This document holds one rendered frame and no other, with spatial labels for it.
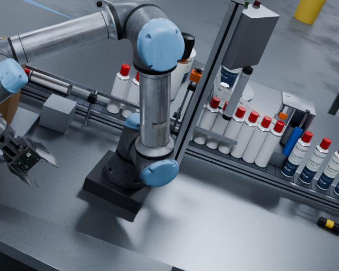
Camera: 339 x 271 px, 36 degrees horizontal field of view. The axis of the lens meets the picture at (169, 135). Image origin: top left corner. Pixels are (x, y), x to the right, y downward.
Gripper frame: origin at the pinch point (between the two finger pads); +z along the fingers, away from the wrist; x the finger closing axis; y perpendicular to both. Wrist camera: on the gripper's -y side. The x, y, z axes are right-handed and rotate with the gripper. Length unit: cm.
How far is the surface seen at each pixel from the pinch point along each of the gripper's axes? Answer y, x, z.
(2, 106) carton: -33.0, 2.9, -8.1
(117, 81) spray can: -46, 38, 22
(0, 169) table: -26.4, -11.6, 4.3
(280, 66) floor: -279, 213, 282
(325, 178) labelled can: 3, 71, 88
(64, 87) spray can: -60, 22, 15
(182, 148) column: -19, 37, 45
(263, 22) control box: -5, 82, 18
